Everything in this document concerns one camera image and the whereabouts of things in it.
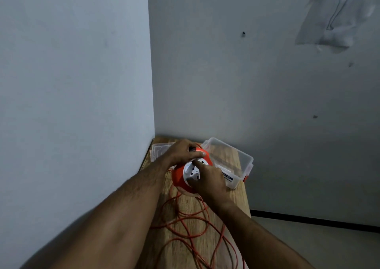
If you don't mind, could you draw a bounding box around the person's left hand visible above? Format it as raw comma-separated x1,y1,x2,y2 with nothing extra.
163,139,206,167

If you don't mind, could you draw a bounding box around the person's right hand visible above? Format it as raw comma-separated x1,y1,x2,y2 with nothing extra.
187,159,231,201

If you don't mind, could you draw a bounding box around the orange cable reel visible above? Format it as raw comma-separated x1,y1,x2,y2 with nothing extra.
172,147,214,194

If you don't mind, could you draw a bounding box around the person's right forearm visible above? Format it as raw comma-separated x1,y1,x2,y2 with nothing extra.
205,195,314,269

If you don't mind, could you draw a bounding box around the person's left forearm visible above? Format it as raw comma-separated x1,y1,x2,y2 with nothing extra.
49,155,173,269

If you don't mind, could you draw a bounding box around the clear plastic storage box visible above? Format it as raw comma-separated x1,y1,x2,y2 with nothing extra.
201,137,254,190

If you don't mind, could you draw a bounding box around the clear plastic box lid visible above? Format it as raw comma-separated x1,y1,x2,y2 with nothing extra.
150,142,176,171

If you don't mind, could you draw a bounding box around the wooden table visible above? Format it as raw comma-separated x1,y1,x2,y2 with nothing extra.
135,136,252,269

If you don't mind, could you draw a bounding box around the orange extension cable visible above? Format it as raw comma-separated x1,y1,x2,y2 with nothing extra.
150,166,246,269

